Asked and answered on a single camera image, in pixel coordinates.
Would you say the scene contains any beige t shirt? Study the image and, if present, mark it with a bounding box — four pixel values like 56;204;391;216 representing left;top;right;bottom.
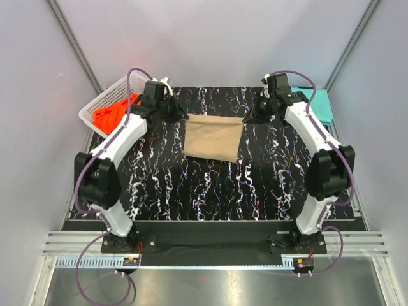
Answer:
183;114;244;163

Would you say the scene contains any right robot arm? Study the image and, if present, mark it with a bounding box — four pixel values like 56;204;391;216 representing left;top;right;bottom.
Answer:
243;70;355;253

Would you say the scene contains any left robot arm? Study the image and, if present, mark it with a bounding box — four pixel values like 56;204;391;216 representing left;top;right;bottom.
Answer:
74;78;188;252

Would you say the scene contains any white plastic laundry basket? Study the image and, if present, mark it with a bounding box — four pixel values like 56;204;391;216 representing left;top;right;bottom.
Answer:
78;71;150;138

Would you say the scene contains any folded teal t shirt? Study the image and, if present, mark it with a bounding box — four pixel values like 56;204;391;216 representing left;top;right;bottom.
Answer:
291;87;333;126

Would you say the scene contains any orange t shirt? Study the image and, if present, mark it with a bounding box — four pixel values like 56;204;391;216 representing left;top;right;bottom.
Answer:
92;98;129;136

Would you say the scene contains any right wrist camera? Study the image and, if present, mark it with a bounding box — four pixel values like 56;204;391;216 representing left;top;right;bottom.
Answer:
260;74;272;98

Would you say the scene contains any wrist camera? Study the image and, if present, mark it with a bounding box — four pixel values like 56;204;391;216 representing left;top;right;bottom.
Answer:
260;74;272;98
152;76;174;96

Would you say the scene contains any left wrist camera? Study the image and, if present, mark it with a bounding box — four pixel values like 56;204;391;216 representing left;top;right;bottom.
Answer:
152;76;174;96

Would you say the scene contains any white slotted cable duct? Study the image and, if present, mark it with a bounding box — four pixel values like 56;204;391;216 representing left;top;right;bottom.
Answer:
55;256;294;270

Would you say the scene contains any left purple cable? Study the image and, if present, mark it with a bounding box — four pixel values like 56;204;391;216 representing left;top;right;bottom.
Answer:
73;66;154;303

